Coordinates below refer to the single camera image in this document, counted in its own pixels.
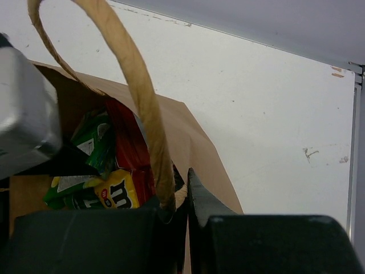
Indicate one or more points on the yellow m&m packet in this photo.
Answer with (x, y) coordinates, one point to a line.
(118, 191)

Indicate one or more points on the red snack bag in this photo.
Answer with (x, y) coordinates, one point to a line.
(131, 151)

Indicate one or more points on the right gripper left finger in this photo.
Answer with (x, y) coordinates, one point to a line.
(144, 240)

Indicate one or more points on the brown paper bag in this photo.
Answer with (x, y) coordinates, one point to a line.
(175, 141)

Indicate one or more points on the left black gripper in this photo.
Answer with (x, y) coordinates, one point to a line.
(69, 161)

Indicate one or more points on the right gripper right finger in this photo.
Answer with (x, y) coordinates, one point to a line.
(222, 241)

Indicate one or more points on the dark green snack packet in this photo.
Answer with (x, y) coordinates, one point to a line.
(73, 192)

